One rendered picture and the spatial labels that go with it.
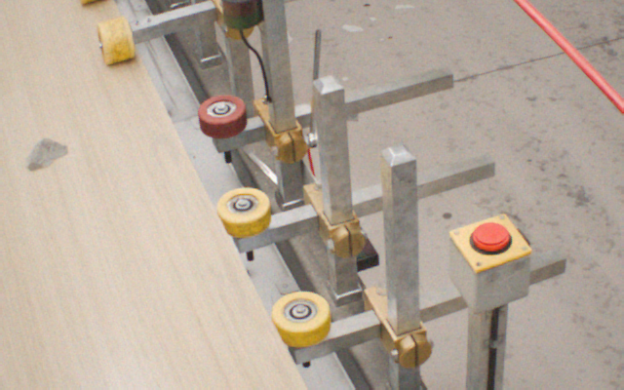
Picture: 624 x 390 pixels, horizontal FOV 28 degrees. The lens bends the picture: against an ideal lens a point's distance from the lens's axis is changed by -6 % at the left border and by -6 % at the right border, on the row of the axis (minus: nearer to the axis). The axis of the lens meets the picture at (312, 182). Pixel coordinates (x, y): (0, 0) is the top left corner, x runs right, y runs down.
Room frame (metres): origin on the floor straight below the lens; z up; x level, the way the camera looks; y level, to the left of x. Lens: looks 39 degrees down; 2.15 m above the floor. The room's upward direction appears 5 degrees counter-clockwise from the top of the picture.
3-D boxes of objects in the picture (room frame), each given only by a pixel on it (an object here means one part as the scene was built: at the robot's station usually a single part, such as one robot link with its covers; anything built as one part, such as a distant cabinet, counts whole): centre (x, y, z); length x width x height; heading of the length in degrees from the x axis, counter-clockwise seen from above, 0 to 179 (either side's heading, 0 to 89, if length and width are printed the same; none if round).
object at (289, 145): (1.78, 0.05, 0.85); 0.14 x 0.06 x 0.05; 17
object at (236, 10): (1.75, 0.08, 1.13); 0.06 x 0.06 x 0.02
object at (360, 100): (1.83, -0.05, 0.84); 0.43 x 0.03 x 0.04; 107
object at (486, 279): (1.04, -0.18, 1.18); 0.07 x 0.07 x 0.08; 17
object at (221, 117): (1.77, 0.14, 0.85); 0.08 x 0.08 x 0.11
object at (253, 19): (1.75, 0.08, 1.10); 0.06 x 0.06 x 0.02
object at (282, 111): (1.76, 0.04, 0.90); 0.04 x 0.04 x 0.48; 17
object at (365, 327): (1.34, -0.16, 0.83); 0.43 x 0.03 x 0.04; 107
